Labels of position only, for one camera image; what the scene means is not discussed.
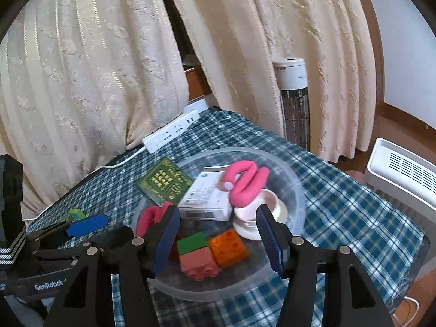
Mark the white air purifier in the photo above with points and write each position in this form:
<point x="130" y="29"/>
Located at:
<point x="391" y="163"/>

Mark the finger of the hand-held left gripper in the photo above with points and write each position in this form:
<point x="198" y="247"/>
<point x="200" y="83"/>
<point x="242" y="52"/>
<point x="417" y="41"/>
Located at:
<point x="87" y="224"/>
<point x="117" y="236"/>

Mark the white power strip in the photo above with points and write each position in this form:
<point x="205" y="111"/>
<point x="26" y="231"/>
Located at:
<point x="199" y="104"/>
<point x="170" y="131"/>

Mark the white cardboard box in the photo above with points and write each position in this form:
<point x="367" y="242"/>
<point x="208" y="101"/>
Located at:
<point x="204" y="197"/>

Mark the orange toy block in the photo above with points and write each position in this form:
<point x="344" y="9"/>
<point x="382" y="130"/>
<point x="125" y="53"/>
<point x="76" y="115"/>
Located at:
<point x="228" y="248"/>

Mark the white tower fan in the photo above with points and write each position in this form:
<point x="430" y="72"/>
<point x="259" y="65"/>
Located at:
<point x="291" y="75"/>

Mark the pink clip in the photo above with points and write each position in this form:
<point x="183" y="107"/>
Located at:
<point x="252" y="184"/>
<point x="150" y="216"/>

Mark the green plaid tablecloth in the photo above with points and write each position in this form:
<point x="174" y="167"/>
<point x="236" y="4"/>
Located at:
<point x="340" y="194"/>

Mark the pink and green toy block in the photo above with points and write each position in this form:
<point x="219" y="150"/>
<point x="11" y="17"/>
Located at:
<point x="197" y="262"/>

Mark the cream patterned curtain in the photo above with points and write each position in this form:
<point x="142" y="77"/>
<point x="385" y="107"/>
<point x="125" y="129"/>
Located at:
<point x="265" y="24"/>
<point x="85" y="75"/>

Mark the green printed card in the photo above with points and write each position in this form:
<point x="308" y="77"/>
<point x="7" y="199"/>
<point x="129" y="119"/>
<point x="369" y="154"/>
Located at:
<point x="163" y="180"/>

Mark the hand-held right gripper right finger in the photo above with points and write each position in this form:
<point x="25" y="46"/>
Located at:
<point x="272" y="245"/>

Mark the brown wooden frame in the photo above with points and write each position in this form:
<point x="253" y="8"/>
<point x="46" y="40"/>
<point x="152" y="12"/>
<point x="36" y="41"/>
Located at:
<point x="197" y="81"/>

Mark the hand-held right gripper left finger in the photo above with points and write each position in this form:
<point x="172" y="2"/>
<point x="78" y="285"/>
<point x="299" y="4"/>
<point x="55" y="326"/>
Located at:
<point x="167" y="242"/>

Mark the clear plastic bowl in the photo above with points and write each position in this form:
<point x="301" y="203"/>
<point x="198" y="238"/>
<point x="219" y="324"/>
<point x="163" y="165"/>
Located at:
<point x="238" y="279"/>

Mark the small white cup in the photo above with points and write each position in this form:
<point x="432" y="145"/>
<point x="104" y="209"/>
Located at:
<point x="272" y="204"/>

